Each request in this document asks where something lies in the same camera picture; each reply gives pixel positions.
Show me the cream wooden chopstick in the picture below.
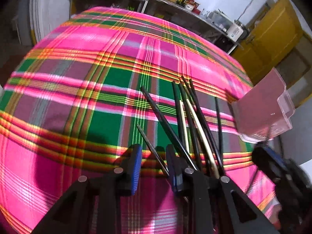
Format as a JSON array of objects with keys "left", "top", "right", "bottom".
[{"left": 179, "top": 100, "right": 190, "bottom": 153}]

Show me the metal kitchen shelf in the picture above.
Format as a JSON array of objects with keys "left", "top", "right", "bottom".
[{"left": 69, "top": 0, "right": 241, "bottom": 54}]

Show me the black chopstick far right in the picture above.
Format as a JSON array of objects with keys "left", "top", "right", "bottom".
[{"left": 214, "top": 97, "right": 223, "bottom": 163}]

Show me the pink plaid tablecloth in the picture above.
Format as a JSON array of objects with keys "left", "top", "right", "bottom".
[{"left": 0, "top": 6, "right": 281, "bottom": 234}]

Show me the white electric kettle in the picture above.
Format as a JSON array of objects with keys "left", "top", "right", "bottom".
[{"left": 226, "top": 20, "right": 250, "bottom": 42}]

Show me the yellow wooden door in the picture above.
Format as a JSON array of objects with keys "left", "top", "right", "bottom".
[{"left": 232, "top": 0, "right": 303, "bottom": 85}]

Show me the red lidded jar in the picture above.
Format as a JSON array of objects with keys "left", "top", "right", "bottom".
[{"left": 184, "top": 0, "right": 200, "bottom": 15}]

